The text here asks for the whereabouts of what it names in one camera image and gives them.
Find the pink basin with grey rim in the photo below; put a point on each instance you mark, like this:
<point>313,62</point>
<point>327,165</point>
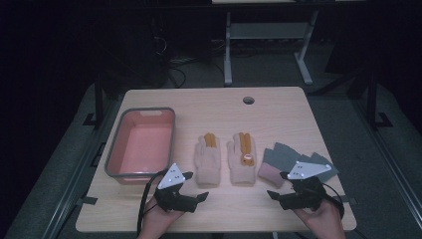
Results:
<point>142,146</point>

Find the beige glove with orange fingers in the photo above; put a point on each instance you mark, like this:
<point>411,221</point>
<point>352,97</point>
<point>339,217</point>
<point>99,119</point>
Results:
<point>207,162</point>

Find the person's right hand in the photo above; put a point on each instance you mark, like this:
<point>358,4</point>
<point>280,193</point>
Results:
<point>326,222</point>

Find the black metal stand post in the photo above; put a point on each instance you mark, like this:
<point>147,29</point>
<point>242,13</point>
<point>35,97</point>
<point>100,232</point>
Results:
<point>98,103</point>
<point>372,99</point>

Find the aluminium frame rail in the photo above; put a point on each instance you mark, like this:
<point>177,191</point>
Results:
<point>76,172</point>
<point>391,159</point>

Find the beige glove with bear patch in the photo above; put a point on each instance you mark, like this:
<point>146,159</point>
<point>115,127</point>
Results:
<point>240,166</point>

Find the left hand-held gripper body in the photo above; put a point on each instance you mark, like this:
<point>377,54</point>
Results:
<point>172,199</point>

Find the grey glove with pink cuff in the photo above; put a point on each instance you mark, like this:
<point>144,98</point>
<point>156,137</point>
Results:
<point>318,159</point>
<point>278,157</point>

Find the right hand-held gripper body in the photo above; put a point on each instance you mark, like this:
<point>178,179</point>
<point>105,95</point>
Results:
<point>307,197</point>

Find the person's left hand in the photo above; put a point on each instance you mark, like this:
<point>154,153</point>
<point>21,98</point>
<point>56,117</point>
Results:
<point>156,222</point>

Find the white metal desk frame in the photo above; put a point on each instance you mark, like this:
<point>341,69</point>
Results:
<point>265,31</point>

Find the black table edge clamp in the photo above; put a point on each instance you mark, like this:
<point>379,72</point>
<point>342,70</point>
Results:
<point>88,200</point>

